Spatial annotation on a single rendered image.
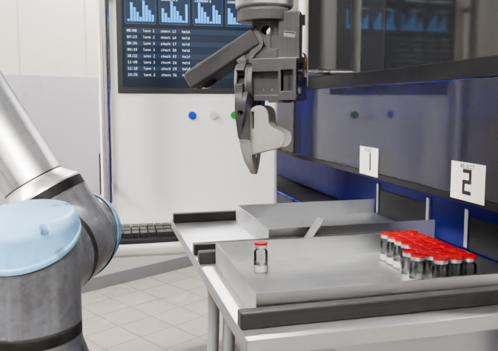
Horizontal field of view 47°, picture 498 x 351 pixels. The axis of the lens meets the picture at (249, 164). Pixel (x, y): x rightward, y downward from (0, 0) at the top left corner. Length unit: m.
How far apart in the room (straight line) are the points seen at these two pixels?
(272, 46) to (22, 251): 0.39
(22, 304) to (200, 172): 1.02
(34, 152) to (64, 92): 2.70
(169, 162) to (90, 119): 2.00
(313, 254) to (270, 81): 0.37
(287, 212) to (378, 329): 0.65
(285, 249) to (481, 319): 0.34
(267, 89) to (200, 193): 0.93
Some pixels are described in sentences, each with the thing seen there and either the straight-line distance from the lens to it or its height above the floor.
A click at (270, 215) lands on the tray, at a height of 0.89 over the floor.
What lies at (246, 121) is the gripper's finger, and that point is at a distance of 0.74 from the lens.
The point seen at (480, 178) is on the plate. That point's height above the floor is 1.03.
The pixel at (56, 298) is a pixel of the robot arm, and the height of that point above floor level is 0.93.
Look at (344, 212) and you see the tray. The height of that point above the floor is 0.89.
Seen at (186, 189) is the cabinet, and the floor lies 0.90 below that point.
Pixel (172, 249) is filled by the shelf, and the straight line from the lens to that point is 1.42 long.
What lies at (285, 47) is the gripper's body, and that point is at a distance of 0.74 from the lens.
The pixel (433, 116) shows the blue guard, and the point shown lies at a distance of 1.03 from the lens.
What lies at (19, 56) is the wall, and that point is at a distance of 3.42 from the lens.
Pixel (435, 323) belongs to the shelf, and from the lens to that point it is 0.76.
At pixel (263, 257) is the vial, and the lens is 0.89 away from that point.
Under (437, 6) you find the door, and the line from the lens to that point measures 1.06.
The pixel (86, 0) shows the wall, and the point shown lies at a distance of 3.64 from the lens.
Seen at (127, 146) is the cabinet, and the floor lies 1.02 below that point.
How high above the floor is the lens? 1.14
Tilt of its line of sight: 6 degrees down
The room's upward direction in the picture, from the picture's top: straight up
